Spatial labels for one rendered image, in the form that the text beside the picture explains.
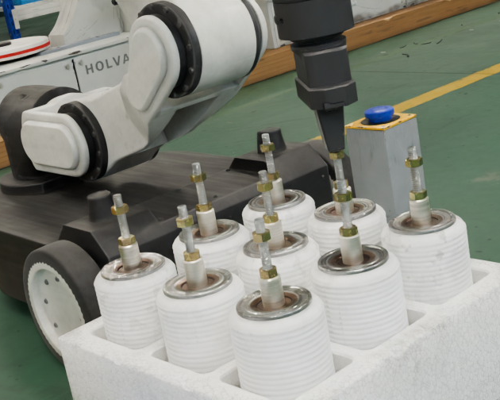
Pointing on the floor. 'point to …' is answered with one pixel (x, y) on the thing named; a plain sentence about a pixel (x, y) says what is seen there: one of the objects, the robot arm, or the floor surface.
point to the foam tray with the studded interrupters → (140, 364)
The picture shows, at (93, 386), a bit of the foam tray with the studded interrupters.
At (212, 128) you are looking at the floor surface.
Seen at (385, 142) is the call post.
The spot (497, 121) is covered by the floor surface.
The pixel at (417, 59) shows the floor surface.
